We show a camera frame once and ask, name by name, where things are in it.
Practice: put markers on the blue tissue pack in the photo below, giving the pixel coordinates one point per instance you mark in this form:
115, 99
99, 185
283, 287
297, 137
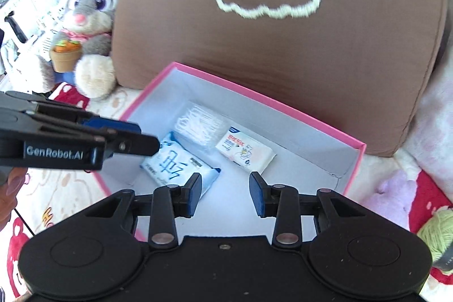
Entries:
177, 164

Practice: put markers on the person's left hand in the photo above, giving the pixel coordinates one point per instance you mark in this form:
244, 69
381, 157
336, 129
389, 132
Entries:
7, 196

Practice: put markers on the brown embroidered cushion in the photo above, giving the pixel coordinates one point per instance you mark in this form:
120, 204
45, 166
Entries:
212, 58

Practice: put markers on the purple plush toy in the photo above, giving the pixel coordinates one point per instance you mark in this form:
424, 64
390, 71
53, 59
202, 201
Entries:
396, 196

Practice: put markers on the pink cardboard box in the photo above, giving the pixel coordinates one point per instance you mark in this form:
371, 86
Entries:
283, 125

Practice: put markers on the clear pack of cotton swabs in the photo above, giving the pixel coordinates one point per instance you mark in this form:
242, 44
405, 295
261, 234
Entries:
198, 123

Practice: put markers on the green yarn ball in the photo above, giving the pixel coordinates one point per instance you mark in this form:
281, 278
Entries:
437, 231

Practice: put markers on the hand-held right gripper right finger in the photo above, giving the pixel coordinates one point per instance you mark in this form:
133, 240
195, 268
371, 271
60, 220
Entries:
256, 197

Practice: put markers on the red bear printed blanket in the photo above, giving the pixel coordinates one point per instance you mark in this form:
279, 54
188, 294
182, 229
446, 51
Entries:
70, 188

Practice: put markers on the white wet wipes pack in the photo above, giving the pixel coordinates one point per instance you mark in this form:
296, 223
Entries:
244, 150

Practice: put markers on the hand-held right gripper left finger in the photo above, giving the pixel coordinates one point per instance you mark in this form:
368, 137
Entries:
196, 196

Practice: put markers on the grey bunny plush toy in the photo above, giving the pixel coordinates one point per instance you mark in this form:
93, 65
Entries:
92, 4

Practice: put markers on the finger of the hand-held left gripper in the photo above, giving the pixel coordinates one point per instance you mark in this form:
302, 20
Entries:
138, 145
113, 127

